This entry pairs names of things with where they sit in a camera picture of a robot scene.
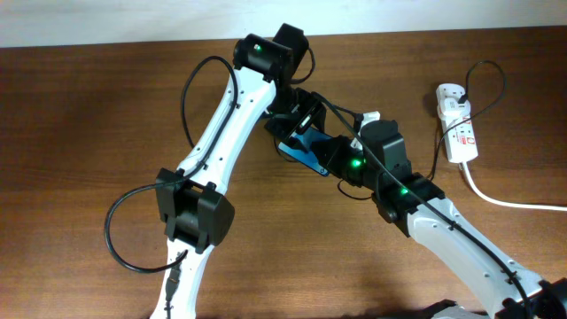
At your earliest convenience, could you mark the blue Samsung Galaxy smartphone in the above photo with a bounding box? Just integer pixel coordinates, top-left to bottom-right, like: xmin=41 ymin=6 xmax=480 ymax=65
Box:
xmin=276 ymin=128 xmax=330 ymax=177

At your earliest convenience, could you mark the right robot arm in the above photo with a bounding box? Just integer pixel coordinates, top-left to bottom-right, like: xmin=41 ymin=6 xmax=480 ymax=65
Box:
xmin=310 ymin=120 xmax=566 ymax=318

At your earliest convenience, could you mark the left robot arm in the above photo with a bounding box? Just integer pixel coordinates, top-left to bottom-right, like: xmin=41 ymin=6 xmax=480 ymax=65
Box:
xmin=151 ymin=24 xmax=309 ymax=318

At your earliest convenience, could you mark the white USB charger plug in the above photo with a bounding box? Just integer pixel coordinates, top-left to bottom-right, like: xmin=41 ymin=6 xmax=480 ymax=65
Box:
xmin=436 ymin=83 xmax=470 ymax=120

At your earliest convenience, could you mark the white power strip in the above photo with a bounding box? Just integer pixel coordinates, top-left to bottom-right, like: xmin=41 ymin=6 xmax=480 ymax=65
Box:
xmin=441 ymin=115 xmax=478 ymax=164

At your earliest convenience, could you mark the white power strip cord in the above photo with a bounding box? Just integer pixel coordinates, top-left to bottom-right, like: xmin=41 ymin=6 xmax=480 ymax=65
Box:
xmin=460 ymin=161 xmax=567 ymax=213

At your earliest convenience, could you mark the black USB charging cable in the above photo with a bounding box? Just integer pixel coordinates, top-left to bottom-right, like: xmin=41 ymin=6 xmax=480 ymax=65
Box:
xmin=273 ymin=59 xmax=508 ymax=182

